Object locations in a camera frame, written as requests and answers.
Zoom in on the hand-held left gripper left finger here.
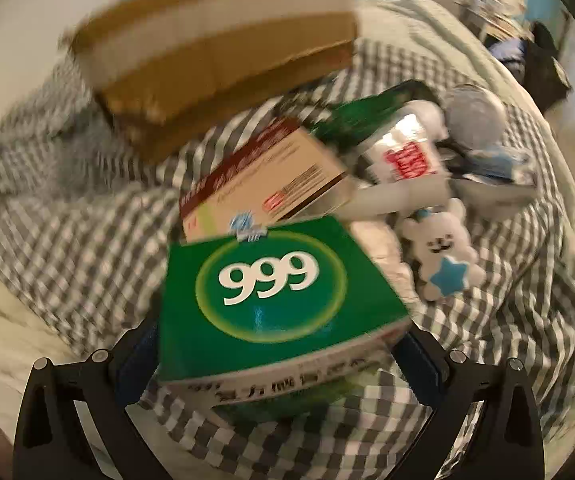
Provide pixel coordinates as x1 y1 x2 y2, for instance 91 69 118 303
12 322 173 480

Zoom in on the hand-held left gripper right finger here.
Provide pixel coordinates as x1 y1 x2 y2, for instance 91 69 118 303
392 329 561 480

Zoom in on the green medicine box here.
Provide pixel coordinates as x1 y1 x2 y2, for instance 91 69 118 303
156 215 413 411

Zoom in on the brown cardboard box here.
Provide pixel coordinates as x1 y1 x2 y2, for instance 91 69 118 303
65 0 358 161

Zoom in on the white bear plush blue star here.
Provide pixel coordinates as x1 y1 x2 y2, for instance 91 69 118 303
400 199 487 302

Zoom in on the crumpled white tissue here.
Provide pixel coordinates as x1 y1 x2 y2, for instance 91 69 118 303
347 215 418 303

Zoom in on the grey checkered bed sheet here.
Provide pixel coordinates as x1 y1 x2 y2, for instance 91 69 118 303
0 40 575 480

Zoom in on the white packet with red label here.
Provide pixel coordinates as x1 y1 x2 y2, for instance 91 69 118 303
357 102 451 192

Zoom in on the red and beige medicine box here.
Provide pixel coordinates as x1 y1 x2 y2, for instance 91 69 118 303
178 117 358 243

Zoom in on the green foil packet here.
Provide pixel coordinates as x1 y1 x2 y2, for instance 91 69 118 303
312 80 438 151

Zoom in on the grey round plush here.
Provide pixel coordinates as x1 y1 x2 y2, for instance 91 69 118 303
442 82 509 147

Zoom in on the dark clothing pile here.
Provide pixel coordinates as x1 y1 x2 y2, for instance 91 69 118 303
521 22 574 115

